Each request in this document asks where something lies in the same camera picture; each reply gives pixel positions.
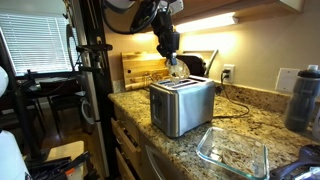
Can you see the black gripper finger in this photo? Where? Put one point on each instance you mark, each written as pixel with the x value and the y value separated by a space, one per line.
pixel 172 59

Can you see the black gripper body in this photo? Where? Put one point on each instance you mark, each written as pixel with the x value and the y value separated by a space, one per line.
pixel 165 33

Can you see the slice of brown bread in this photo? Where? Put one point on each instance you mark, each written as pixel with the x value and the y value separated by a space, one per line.
pixel 178 71

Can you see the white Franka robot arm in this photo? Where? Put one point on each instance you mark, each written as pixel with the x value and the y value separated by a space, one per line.
pixel 116 2

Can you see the stainless steel two-slot toaster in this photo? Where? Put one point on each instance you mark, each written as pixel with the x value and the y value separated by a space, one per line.
pixel 180 106

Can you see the black contact grill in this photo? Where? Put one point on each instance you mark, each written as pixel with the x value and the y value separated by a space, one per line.
pixel 193 63

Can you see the wooden cutting board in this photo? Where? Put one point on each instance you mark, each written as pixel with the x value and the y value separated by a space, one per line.
pixel 143 66

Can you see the bright under-cabinet light strip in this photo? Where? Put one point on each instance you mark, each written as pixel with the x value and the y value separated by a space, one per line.
pixel 206 22

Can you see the black vertical stand pole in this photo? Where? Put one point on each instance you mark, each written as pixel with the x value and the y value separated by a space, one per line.
pixel 103 100

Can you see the wooden drawer cabinet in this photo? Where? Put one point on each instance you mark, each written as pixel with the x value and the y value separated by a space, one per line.
pixel 128 140

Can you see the clear glass baking dish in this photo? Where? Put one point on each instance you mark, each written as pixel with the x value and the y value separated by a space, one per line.
pixel 206 156

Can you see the black chair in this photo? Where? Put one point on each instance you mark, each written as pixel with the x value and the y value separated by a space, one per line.
pixel 66 106

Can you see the dark dining table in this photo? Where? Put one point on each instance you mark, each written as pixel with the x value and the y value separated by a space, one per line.
pixel 50 81

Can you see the window with white blinds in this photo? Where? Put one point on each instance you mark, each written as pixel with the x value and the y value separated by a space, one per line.
pixel 36 43

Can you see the dark grey water bottle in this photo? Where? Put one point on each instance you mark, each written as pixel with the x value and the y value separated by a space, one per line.
pixel 301 100

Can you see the tan wooden cart top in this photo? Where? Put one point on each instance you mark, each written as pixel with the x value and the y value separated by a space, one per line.
pixel 63 148

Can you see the dark grey curved object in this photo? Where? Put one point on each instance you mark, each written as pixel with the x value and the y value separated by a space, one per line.
pixel 300 160

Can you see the pile of black tools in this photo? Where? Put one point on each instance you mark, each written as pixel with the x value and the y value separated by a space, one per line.
pixel 50 166

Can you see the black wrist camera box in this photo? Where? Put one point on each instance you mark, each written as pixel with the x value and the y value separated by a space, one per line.
pixel 176 40

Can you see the white wall power outlet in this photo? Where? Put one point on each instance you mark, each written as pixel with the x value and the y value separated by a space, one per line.
pixel 228 78

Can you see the wooden wall cabinet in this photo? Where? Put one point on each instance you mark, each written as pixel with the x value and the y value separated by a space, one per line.
pixel 260 6

